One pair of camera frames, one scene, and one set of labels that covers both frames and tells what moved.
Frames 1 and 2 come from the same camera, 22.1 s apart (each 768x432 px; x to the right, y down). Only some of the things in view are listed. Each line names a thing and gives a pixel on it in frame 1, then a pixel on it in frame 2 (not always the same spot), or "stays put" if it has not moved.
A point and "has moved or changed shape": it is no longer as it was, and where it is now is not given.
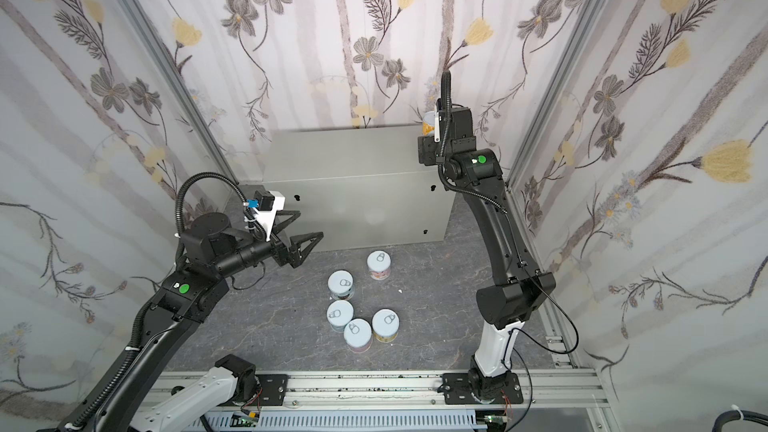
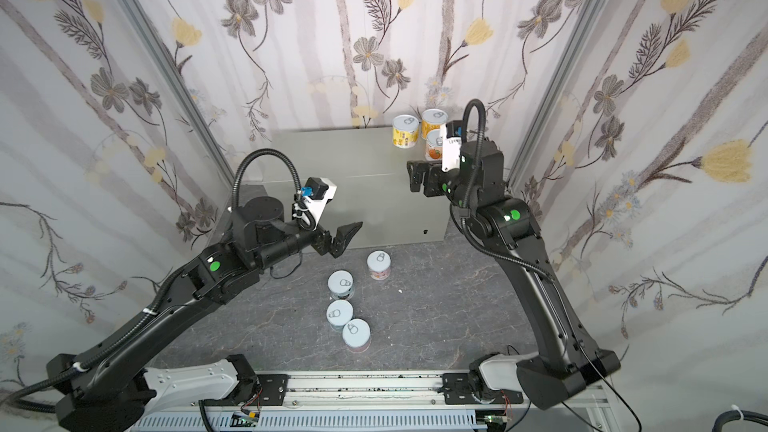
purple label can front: (358, 335) stays put
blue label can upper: (341, 284) stays put
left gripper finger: (302, 245) to (344, 234)
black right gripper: (450, 118) to (437, 178)
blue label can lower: (338, 313) stays put
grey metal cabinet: (358, 185) stays put
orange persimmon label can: (428, 124) has moved or changed shape
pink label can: (379, 264) stays put
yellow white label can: (385, 323) to (405, 131)
